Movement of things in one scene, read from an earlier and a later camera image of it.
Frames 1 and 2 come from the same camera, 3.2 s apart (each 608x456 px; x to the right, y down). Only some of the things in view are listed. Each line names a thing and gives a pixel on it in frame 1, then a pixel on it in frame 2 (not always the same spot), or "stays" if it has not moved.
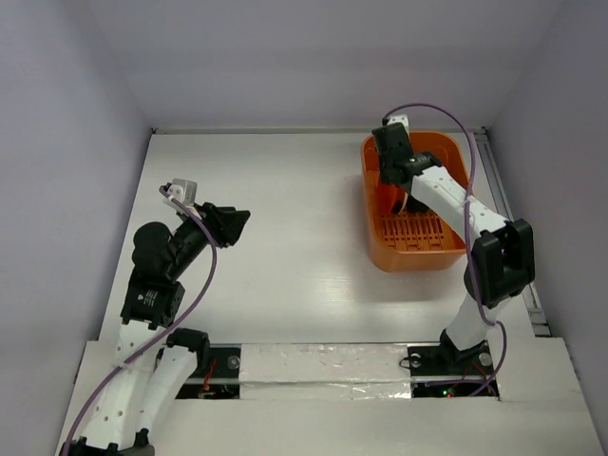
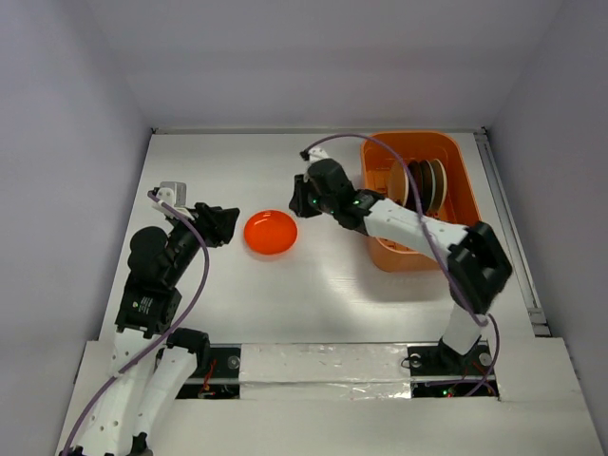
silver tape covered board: [326, 371] stays
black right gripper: [393, 173] -> [301, 199]
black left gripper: [224, 221] stays
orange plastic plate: [391, 199] -> [270, 232]
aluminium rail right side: [530, 298] stays
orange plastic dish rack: [412, 239] stays
